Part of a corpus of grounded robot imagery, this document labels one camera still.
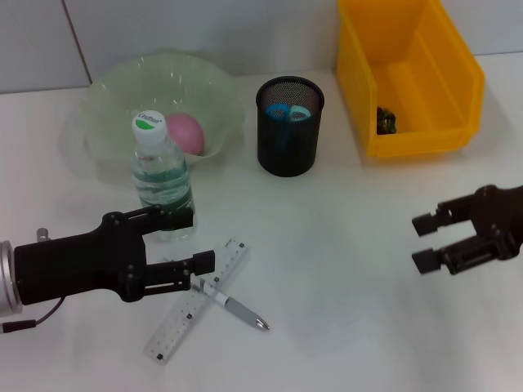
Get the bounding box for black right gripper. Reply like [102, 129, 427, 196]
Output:
[411, 185, 523, 276]

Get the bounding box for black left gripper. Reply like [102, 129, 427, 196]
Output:
[14, 205, 217, 305]

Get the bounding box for clear green-label water bottle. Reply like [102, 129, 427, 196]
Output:
[131, 109, 198, 243]

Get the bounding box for transparent plastic ruler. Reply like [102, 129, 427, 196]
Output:
[142, 237, 250, 366]

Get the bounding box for grey grip ballpoint pen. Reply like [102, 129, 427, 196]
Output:
[163, 256, 271, 332]

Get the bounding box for pink toy peach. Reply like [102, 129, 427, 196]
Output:
[164, 114, 205, 157]

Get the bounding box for green plastic wrapper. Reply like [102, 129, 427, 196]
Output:
[375, 105, 398, 136]

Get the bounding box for black mesh pen holder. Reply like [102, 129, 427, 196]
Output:
[255, 75, 325, 178]

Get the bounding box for blue scissors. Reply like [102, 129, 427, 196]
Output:
[264, 103, 312, 125]

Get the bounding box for translucent green fruit plate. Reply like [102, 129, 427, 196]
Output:
[60, 51, 247, 179]

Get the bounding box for yellow plastic bin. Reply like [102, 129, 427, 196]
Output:
[335, 0, 486, 160]

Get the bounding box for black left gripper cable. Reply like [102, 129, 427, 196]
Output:
[0, 296, 66, 336]

